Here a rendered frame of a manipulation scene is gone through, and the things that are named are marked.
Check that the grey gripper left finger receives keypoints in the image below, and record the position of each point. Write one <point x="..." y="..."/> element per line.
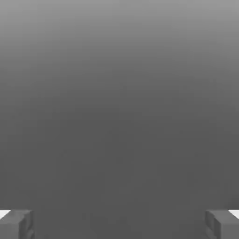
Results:
<point x="13" y="226"/>

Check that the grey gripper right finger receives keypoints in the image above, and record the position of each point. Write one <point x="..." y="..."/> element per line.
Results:
<point x="224" y="226"/>

